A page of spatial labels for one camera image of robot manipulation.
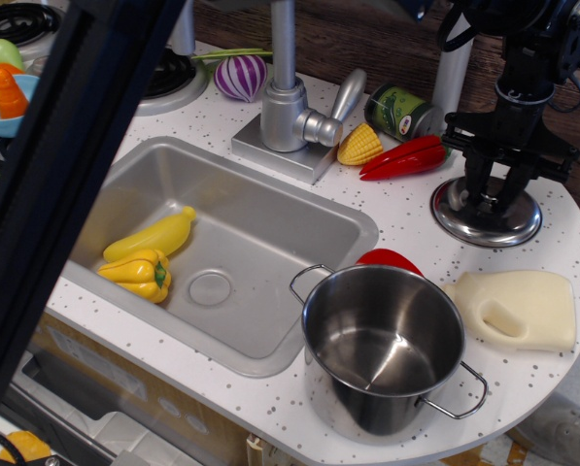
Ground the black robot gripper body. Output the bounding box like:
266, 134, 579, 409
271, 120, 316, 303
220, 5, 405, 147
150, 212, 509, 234
441, 82, 580, 183

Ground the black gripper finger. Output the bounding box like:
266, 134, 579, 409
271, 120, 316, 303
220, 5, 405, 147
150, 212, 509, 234
463, 146, 495, 209
495, 165, 534, 214

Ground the stainless steel pot lid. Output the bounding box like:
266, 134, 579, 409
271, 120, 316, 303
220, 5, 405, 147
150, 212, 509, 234
430, 177, 542, 249

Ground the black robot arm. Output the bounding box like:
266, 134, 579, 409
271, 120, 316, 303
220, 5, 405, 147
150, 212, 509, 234
0, 1, 185, 402

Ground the red toy chili pepper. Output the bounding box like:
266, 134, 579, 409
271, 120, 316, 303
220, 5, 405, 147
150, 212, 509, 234
359, 135, 449, 181

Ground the green pea can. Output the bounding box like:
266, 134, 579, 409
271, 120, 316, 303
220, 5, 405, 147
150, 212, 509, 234
363, 83, 444, 142

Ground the toy corn cob piece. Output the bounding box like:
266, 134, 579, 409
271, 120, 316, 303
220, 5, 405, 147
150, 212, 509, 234
337, 123, 384, 166

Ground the cream toy detergent bottle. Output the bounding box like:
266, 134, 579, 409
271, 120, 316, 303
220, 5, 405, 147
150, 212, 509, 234
443, 270, 576, 352

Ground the red toy tomato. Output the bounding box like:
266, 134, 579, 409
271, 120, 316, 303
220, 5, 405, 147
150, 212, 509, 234
356, 249, 423, 276

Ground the silver toy faucet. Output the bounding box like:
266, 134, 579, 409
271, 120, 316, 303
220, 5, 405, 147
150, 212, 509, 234
231, 1, 367, 184

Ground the purple toy onion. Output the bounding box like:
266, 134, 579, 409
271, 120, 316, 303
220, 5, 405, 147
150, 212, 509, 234
193, 49, 273, 103

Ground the grey sneaker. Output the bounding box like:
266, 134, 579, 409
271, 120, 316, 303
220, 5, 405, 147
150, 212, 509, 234
509, 393, 580, 465

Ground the silver toy sink basin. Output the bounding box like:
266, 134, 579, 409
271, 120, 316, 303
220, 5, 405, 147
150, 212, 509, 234
63, 137, 378, 378

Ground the black stove burner back right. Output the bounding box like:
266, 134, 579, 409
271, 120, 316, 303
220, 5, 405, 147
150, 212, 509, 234
135, 47, 209, 117

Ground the yellow toy squash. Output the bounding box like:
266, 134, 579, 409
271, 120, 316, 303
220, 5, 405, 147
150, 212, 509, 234
103, 206, 196, 262

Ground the yellow toy bell pepper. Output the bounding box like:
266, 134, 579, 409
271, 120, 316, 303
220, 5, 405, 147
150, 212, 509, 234
97, 250, 172, 304

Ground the orange toy carrot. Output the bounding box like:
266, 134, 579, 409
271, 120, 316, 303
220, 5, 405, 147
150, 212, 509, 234
0, 63, 29, 119

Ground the black stove burner back left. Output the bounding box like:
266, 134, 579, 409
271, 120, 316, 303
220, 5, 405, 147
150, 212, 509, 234
0, 1, 65, 62

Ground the light green toy pear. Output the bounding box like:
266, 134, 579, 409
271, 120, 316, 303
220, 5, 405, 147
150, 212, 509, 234
0, 39, 25, 73

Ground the orange object bottom left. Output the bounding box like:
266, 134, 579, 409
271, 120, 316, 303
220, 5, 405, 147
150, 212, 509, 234
6, 431, 51, 462

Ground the grey post right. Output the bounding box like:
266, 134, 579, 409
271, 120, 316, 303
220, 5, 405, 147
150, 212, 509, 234
431, 39, 473, 115

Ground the grey post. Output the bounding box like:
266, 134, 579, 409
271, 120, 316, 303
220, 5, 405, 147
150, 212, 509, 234
431, 39, 473, 115
169, 0, 195, 56

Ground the grey post left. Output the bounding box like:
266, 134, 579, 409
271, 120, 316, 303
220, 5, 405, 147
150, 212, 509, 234
169, 0, 195, 56

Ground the toy oven door handle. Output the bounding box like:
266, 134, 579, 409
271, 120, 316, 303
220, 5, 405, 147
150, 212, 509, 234
7, 349, 125, 462

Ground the black cable bottom left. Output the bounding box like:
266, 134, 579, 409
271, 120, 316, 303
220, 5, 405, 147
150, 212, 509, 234
0, 429, 23, 466

